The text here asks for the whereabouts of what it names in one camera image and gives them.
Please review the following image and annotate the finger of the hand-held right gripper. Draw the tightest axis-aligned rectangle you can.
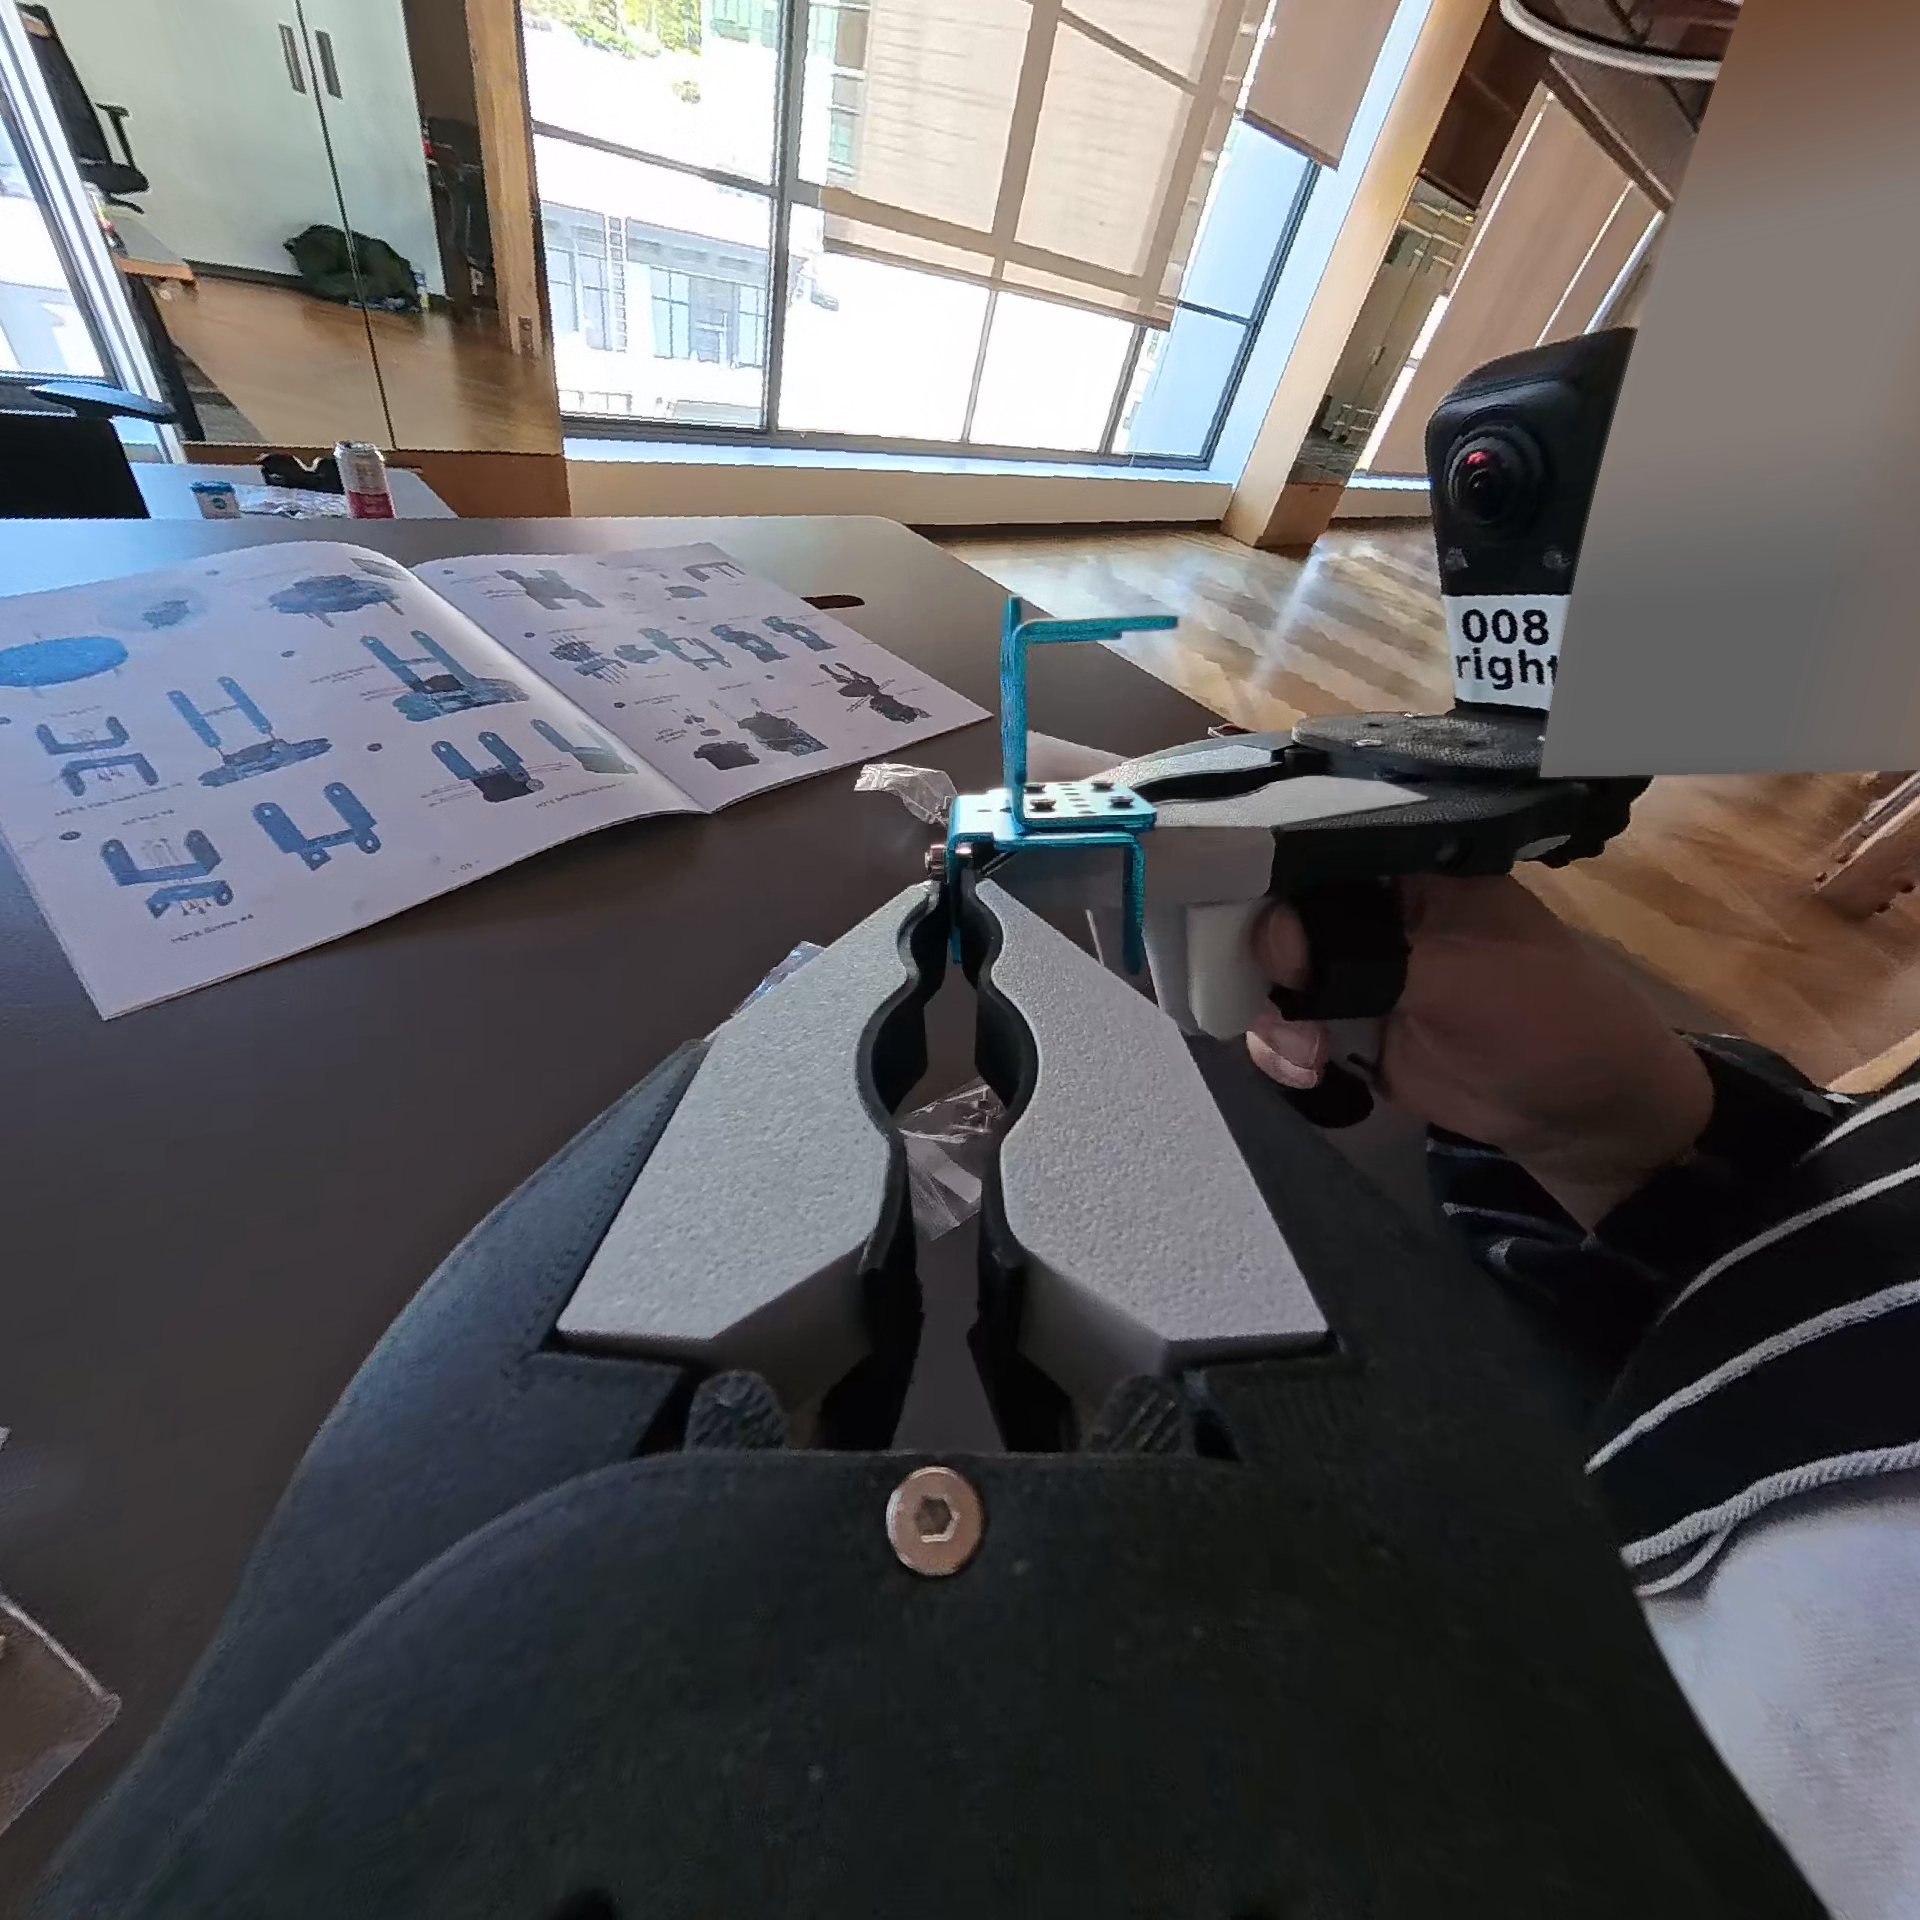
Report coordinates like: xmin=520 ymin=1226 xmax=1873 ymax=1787
xmin=1083 ymin=728 xmax=1309 ymax=799
xmin=1035 ymin=795 xmax=1288 ymax=976

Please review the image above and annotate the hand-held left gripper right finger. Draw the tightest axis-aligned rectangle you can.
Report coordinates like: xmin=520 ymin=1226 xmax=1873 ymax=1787
xmin=959 ymin=880 xmax=1335 ymax=1379

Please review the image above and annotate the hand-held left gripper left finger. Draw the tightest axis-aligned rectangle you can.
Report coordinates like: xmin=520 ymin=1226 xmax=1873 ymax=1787
xmin=555 ymin=882 xmax=952 ymax=1347

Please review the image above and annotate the blue metal bracket assembly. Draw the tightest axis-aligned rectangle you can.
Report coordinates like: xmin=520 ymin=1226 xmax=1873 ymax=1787
xmin=944 ymin=595 xmax=1181 ymax=980

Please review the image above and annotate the person's right forearm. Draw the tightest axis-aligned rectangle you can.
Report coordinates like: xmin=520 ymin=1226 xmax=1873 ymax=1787
xmin=1424 ymin=1035 xmax=1920 ymax=1600

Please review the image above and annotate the dark brown desk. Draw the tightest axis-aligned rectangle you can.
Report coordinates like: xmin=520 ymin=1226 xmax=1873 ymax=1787
xmin=0 ymin=515 xmax=1254 ymax=1920

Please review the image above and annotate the person's right hand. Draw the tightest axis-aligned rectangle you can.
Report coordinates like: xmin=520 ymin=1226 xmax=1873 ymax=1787
xmin=1245 ymin=866 xmax=1713 ymax=1187

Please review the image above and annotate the large window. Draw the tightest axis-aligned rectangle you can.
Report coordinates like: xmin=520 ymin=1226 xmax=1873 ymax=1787
xmin=516 ymin=0 xmax=1320 ymax=466

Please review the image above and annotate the instruction booklet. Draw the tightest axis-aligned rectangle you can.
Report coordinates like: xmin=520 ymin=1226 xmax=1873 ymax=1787
xmin=0 ymin=540 xmax=995 ymax=1024

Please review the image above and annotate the beige roller blind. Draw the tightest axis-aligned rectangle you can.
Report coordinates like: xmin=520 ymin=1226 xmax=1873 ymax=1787
xmin=816 ymin=0 xmax=1403 ymax=330

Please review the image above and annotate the grey background table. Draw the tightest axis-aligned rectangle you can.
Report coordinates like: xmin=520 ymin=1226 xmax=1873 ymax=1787
xmin=127 ymin=456 xmax=459 ymax=520

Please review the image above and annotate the white shirt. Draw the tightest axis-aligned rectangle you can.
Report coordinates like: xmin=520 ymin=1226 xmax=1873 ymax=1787
xmin=1628 ymin=1485 xmax=1920 ymax=1920

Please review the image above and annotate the dark green bag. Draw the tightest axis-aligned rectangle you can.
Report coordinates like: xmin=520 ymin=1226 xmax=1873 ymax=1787
xmin=281 ymin=219 xmax=425 ymax=318

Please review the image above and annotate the white cabinet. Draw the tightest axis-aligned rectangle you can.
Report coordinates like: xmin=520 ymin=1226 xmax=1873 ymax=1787
xmin=83 ymin=0 xmax=453 ymax=279

